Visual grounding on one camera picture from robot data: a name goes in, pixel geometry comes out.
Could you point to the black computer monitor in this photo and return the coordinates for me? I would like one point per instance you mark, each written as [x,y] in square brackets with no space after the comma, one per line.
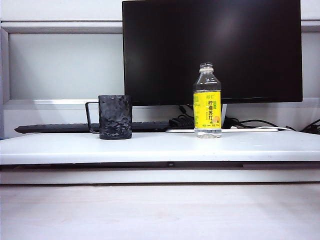
[175,50]

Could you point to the aluminium framed partition panel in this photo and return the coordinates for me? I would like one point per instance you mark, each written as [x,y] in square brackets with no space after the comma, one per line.
[62,27]

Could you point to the black keyboard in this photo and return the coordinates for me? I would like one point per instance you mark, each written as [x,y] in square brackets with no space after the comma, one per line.
[57,127]

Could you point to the clear bottle with yellow label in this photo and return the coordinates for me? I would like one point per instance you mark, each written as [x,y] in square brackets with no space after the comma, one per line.
[207,110]

